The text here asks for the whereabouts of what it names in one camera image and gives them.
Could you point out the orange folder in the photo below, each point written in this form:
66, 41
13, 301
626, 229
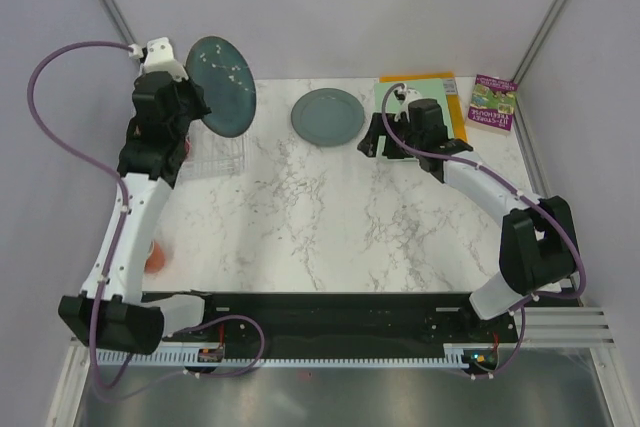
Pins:
454, 105

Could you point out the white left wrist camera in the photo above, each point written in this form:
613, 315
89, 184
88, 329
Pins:
158, 56

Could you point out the green folder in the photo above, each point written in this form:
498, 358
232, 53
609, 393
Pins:
432, 88

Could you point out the purple children's book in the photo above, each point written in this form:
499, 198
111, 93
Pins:
493, 103

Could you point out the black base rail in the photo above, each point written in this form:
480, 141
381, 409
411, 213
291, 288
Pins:
344, 324

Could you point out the white cable duct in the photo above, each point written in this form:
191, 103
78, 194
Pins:
204, 356

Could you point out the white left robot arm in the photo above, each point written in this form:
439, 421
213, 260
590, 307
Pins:
109, 312

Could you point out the blue floral plate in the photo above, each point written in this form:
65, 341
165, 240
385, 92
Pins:
228, 85

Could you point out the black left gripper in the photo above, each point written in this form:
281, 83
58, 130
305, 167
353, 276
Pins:
201, 108

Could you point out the white wire dish rack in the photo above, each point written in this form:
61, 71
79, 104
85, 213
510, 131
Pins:
209, 155

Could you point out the grey plate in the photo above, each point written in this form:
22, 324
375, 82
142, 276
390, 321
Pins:
327, 117

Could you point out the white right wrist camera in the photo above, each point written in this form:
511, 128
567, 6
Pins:
405, 96

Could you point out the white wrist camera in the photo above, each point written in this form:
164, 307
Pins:
405, 96
158, 56

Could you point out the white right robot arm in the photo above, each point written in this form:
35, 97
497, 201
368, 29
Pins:
429, 207

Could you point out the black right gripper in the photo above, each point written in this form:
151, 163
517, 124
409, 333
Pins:
368, 145

